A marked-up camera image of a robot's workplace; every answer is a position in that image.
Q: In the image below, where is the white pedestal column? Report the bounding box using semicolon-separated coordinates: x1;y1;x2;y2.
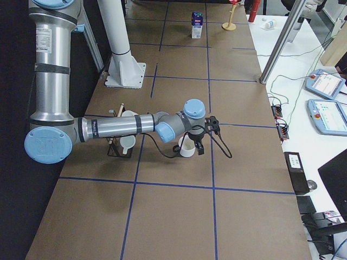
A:
98;0;146;89

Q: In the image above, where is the white smiley mug black handle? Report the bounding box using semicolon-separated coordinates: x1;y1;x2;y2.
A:
172;136;196;158

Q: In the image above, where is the blue white milk carton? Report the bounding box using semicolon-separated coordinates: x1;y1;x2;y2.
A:
191;11;203;39

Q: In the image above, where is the teach pendant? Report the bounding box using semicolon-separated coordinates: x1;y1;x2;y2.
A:
307;99;346;136
304;69;346;100

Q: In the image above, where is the aluminium frame post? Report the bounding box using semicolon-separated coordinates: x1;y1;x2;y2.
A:
259;0;306;85

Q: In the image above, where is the near teach pendant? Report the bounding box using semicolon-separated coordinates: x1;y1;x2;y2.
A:
307;99;346;136

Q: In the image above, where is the black monitor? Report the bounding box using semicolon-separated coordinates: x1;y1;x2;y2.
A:
318;150;347;221

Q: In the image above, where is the white ribbed mug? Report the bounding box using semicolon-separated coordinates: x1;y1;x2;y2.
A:
121;110;138;117

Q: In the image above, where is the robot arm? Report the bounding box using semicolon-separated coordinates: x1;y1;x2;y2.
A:
24;1;207;164

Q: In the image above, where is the white HOME mug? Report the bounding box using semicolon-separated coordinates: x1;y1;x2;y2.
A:
119;135;136;155

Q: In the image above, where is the far teach pendant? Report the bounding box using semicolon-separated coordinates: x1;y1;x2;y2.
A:
304;69;346;100

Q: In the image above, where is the red cylinder bottle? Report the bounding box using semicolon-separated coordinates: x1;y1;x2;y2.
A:
248;0;261;23

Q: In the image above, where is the wooden mug tree stand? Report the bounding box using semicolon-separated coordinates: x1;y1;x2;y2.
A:
222;0;239;31

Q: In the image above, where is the orange black connector box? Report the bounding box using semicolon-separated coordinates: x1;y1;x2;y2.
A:
271;104;282;119

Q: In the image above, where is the black camera cable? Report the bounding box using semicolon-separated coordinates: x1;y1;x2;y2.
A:
140;119;233;159

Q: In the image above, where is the black computer mouse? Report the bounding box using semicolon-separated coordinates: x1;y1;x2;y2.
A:
307;180;317;191

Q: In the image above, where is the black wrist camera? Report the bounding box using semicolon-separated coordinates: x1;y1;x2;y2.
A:
205;116;220;136

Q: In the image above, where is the white blue tube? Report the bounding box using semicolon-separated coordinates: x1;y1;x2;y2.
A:
261;18;277;30

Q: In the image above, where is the black box with label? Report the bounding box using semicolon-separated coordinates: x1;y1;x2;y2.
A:
284;152;310;195

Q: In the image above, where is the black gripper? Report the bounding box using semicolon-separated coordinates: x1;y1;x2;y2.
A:
188;125;205;155

